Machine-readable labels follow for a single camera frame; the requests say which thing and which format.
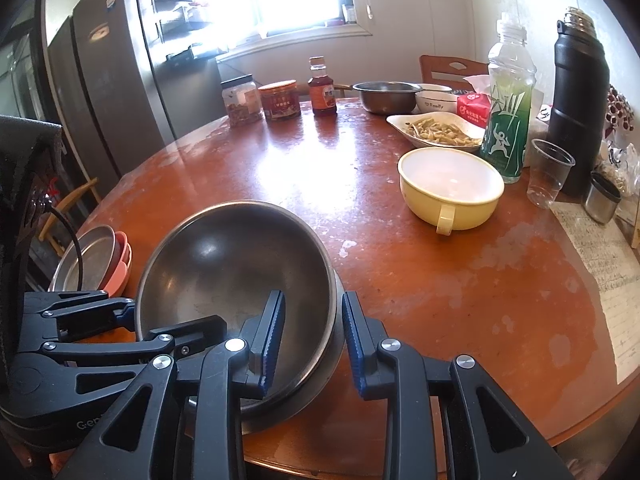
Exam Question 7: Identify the pink plastic bowl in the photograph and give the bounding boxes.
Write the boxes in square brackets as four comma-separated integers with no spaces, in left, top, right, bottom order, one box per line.
[100,231,134,297]

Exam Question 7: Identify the white printed bowl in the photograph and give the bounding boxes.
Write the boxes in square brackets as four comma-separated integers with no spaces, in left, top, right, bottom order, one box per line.
[415,91,459,115]

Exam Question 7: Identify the printed paper sheet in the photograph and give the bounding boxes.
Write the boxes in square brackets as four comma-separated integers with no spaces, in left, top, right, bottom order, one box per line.
[550,202,640,386]

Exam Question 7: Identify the clear plastic snack bag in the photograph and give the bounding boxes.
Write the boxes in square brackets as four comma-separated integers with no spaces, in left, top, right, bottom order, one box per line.
[597,140,640,198]

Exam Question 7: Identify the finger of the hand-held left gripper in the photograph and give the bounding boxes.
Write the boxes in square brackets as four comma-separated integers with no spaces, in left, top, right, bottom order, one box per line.
[22,290,138,342]
[42,315,229,362]

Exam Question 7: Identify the small steel bowl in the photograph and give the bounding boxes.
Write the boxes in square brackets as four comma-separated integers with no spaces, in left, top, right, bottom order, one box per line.
[352,81,422,115]

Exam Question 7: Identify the deep steel bowl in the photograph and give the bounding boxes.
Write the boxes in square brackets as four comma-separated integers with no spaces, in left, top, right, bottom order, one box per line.
[134,201,339,403]

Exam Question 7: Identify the pickled vegetable strips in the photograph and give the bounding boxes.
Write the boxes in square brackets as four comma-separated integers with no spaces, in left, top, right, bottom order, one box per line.
[405,116,481,148]

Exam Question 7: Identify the brown sauce bottle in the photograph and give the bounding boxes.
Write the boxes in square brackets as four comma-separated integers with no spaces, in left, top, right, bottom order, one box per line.
[307,56,338,117]

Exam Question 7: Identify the red patterned bag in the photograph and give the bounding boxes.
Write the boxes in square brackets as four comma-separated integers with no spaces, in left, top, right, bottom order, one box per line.
[605,85,638,133]

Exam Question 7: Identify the yellow bowl with handle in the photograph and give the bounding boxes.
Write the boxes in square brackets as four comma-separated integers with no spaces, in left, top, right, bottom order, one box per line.
[397,147,506,236]

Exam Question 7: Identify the wide steel bowl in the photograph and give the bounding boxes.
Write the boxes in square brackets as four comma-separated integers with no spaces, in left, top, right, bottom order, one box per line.
[185,270,347,435]

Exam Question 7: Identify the wooden chair with curved back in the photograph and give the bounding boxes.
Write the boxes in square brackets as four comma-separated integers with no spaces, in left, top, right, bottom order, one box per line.
[37,177,101,256]

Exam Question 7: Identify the clear jar with black lid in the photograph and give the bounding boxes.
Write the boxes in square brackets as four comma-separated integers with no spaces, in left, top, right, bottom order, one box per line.
[221,75,264,127]

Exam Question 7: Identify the black cable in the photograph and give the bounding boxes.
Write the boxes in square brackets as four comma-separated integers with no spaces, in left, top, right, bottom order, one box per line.
[42,199,85,292]

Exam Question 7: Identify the black storage rack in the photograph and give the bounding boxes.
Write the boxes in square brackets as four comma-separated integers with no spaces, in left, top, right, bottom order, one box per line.
[150,0,226,63]

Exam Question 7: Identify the grey refrigerator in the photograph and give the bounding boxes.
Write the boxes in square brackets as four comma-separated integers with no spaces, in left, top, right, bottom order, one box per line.
[42,0,226,181]

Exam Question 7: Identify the shallow steel plate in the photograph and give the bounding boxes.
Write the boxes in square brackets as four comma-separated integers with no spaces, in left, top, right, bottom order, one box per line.
[47,224,118,292]

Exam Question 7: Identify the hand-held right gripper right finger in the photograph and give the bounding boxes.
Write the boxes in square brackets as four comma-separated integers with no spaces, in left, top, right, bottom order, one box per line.
[341,291,573,480]

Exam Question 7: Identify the red tissue pack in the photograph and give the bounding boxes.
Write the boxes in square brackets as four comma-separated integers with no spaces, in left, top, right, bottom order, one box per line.
[456,75,496,129]

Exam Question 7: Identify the white oval dish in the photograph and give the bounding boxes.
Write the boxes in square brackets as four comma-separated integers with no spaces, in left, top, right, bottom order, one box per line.
[386,113,486,155]

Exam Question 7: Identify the clear plastic cup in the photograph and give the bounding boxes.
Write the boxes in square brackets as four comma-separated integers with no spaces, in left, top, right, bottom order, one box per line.
[526,138,577,209]

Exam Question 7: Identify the green drink bottle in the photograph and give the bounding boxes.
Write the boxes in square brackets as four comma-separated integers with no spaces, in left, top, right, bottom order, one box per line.
[479,12,538,184]

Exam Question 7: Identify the red lid jar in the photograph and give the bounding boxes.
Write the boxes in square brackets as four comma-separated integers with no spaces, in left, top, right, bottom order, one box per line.
[257,80,302,122]

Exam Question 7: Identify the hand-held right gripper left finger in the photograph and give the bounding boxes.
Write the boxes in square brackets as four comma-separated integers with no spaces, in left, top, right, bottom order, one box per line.
[55,289,287,480]

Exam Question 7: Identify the black thermos flask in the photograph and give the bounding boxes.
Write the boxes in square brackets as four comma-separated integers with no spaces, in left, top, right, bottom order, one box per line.
[545,6,612,198]

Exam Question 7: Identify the small steel cup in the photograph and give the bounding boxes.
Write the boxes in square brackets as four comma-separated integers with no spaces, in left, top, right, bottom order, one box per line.
[584,171,622,225]

